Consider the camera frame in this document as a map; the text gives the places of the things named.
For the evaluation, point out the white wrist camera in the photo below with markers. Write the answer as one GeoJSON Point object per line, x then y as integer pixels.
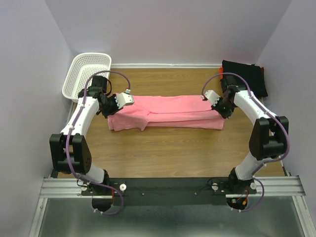
{"type": "Point", "coordinates": [211, 96]}
{"type": "Point", "coordinates": [124, 99]}

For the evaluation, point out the orange folded t shirt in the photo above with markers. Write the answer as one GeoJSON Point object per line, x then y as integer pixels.
{"type": "Point", "coordinates": [221, 71]}

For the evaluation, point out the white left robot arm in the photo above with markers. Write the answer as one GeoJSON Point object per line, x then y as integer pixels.
{"type": "Point", "coordinates": [69, 149]}

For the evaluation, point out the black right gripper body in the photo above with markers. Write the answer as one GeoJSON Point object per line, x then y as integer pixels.
{"type": "Point", "coordinates": [224, 108]}

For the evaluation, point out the aluminium frame rail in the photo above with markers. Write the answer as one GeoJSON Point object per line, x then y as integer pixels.
{"type": "Point", "coordinates": [274, 187]}

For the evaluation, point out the pink t shirt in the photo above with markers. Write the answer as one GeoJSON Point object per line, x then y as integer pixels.
{"type": "Point", "coordinates": [166, 111]}

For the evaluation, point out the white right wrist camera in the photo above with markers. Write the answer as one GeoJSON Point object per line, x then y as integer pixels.
{"type": "Point", "coordinates": [211, 96]}

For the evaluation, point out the white plastic basket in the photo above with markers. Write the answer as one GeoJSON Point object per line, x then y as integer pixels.
{"type": "Point", "coordinates": [82, 67]}

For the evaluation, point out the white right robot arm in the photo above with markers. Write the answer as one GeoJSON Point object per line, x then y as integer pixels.
{"type": "Point", "coordinates": [269, 140]}

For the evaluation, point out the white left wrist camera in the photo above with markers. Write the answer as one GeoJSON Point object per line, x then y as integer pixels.
{"type": "Point", "coordinates": [124, 99]}

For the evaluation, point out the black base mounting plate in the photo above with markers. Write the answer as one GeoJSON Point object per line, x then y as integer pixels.
{"type": "Point", "coordinates": [171, 191]}

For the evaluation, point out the black folded t shirt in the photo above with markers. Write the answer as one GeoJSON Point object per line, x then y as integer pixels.
{"type": "Point", "coordinates": [253, 75]}

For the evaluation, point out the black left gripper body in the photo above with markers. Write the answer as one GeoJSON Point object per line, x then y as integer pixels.
{"type": "Point", "coordinates": [110, 107]}

